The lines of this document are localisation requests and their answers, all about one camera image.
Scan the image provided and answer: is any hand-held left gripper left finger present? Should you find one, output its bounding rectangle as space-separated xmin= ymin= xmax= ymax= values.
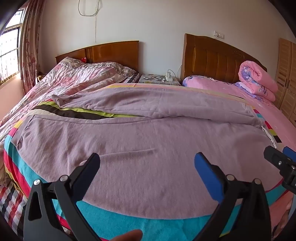
xmin=23 ymin=152 xmax=101 ymax=241

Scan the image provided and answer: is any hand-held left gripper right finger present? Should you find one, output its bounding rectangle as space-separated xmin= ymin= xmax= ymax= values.
xmin=191 ymin=152 xmax=271 ymax=241

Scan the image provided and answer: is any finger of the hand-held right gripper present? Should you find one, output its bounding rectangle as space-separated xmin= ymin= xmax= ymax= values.
xmin=282 ymin=146 xmax=296 ymax=164
xmin=264 ymin=146 xmax=290 ymax=173

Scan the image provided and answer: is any mauve sweatshirt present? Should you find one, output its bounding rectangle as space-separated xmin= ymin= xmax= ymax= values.
xmin=11 ymin=88 xmax=281 ymax=219

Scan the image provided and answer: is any person's right forearm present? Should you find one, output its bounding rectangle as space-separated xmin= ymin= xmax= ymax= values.
xmin=272 ymin=192 xmax=294 ymax=234

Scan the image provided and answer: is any pink bedsheet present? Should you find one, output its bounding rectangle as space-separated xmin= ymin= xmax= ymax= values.
xmin=203 ymin=77 xmax=296 ymax=149

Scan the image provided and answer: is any striped colourful blanket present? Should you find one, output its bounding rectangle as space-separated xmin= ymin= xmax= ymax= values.
xmin=3 ymin=82 xmax=296 ymax=241

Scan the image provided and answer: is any light wooden wardrobe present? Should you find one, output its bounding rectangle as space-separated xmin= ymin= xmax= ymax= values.
xmin=275 ymin=38 xmax=296 ymax=122

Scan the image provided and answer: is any rolled pink floral quilt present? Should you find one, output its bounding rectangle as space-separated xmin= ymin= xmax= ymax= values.
xmin=235 ymin=61 xmax=278 ymax=101

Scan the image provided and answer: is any pink purple floral pillow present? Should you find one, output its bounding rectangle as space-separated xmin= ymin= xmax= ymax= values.
xmin=182 ymin=75 xmax=234 ymax=90

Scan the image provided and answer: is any pink patterned quilt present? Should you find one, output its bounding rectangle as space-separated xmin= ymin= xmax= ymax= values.
xmin=0 ymin=57 xmax=137 ymax=139

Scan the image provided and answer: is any checked cloth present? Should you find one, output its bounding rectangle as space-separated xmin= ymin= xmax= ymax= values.
xmin=0 ymin=183 xmax=31 ymax=233

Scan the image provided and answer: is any dark checked pillow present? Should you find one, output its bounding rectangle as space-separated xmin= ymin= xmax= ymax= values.
xmin=125 ymin=72 xmax=140 ymax=84

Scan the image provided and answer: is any nightstand with printed cover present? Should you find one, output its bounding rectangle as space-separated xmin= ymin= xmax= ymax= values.
xmin=138 ymin=74 xmax=182 ymax=86

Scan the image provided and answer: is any padded wooden headboard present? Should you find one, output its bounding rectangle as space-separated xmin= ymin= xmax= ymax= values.
xmin=180 ymin=34 xmax=267 ymax=85

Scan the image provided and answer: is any plain wooden headboard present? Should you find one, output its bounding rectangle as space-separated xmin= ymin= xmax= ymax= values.
xmin=55 ymin=40 xmax=140 ymax=71

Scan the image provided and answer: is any pink floral curtain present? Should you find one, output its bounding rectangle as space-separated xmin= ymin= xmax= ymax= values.
xmin=20 ymin=0 xmax=46 ymax=95

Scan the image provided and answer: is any barred window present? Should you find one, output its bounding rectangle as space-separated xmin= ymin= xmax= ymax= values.
xmin=0 ymin=8 xmax=26 ymax=86

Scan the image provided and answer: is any white charger cable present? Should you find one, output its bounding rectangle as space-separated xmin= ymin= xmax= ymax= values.
xmin=167 ymin=64 xmax=184 ymax=79

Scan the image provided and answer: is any hanging wall cable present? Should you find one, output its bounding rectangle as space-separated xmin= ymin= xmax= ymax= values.
xmin=78 ymin=0 xmax=101 ymax=43

